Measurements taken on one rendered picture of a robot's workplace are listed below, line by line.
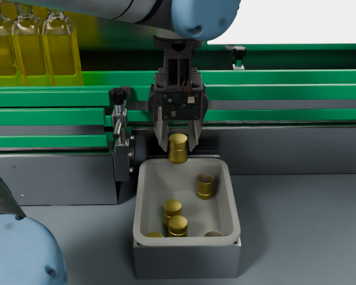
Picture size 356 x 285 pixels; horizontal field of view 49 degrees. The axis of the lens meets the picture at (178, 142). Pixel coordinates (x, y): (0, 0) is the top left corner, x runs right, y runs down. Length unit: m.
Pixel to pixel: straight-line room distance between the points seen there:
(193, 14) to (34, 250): 0.27
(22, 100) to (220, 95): 0.39
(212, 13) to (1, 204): 0.32
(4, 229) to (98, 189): 0.38
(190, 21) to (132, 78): 0.53
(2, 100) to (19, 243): 0.47
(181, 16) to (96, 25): 0.60
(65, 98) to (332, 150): 0.57
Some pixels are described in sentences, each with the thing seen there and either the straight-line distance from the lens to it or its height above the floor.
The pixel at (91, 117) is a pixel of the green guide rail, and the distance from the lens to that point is 0.73.
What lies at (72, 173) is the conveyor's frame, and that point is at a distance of 0.79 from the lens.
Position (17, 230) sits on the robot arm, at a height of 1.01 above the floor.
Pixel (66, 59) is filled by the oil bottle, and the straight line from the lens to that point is 0.81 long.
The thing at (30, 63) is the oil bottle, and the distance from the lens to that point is 0.84.
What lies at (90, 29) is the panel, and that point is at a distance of 0.94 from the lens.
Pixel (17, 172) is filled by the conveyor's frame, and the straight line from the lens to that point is 0.82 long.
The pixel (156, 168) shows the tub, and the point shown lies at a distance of 0.79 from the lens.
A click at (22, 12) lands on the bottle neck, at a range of 0.82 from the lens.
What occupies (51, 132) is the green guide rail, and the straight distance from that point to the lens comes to 0.77.
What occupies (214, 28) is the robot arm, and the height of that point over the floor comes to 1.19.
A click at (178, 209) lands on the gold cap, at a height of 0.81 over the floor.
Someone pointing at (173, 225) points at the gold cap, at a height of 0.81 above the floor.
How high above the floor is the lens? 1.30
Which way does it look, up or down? 33 degrees down
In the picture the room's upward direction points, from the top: straight up
